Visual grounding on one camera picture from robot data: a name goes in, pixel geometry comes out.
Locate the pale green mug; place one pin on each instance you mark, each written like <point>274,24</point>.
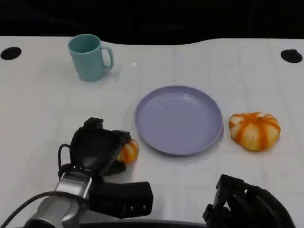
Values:
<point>86,59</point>

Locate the lilac plate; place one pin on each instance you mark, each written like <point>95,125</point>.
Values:
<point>178,121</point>

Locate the large orange white bread roll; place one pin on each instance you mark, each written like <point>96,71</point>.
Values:
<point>255,131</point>

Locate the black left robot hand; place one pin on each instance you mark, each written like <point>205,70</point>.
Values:
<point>92,147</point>

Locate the small orange white bread roll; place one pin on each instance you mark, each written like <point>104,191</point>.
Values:
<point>129,152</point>

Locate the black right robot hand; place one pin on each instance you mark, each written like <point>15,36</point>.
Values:
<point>244,206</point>

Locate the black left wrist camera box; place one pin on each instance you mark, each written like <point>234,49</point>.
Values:
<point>123,199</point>

